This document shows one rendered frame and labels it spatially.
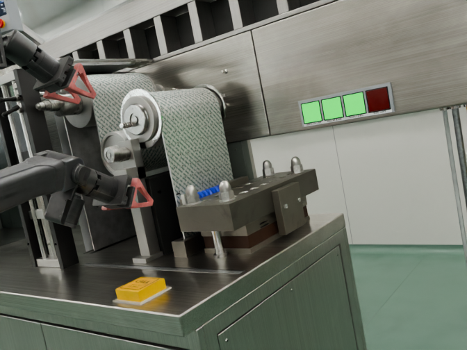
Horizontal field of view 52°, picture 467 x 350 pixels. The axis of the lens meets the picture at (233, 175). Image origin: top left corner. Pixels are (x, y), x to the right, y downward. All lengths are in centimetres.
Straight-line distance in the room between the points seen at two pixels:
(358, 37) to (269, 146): 300
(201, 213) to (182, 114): 28
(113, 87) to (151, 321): 74
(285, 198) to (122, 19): 90
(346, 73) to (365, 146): 255
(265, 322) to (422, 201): 280
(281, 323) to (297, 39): 71
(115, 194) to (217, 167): 37
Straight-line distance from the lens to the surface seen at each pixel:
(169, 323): 86
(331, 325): 129
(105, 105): 138
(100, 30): 183
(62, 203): 97
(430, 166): 365
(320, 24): 128
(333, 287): 129
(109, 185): 102
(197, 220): 109
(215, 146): 131
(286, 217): 117
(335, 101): 125
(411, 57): 119
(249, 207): 108
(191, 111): 126
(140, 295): 94
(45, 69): 109
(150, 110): 117
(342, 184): 391
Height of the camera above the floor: 120
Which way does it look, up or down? 6 degrees down
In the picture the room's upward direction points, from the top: 11 degrees counter-clockwise
